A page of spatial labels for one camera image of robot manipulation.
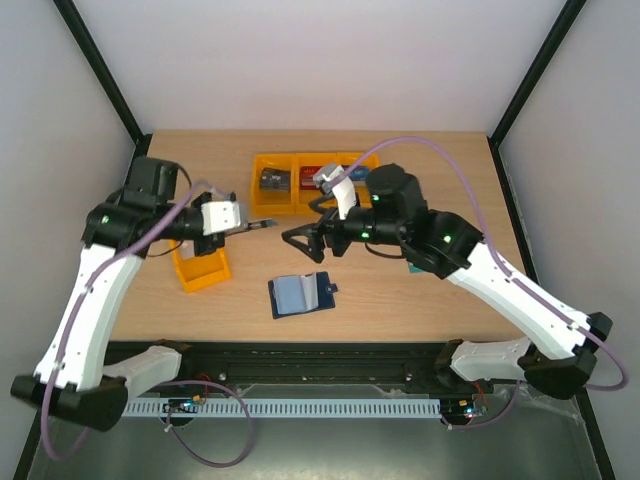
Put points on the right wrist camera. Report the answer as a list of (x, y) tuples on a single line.
[(334, 183)]

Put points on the blue card stack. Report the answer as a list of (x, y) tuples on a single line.
[(359, 174)]

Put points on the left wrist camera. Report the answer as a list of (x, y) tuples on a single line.
[(222, 216)]

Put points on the small yellow bin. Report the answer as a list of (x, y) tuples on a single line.
[(200, 272)]

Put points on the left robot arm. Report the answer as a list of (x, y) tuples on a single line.
[(72, 382)]

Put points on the teal green card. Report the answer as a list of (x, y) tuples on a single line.
[(414, 269)]

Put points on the black card stack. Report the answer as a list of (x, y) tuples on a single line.
[(275, 180)]

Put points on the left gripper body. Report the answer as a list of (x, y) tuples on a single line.
[(215, 243)]

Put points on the blue leather card holder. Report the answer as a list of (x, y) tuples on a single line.
[(293, 295)]

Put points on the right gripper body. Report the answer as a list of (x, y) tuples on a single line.
[(330, 237)]

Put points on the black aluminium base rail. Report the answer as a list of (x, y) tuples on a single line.
[(320, 360)]

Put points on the card in small bin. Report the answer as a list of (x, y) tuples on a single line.
[(187, 251)]

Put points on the white slotted cable duct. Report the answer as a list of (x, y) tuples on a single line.
[(403, 408)]

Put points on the yellow three-compartment bin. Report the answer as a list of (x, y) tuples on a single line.
[(296, 202)]

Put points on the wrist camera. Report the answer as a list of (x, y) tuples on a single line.
[(222, 216), (334, 183)]

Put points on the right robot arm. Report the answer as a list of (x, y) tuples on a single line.
[(557, 355)]

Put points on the red card stack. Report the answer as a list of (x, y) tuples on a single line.
[(307, 174)]

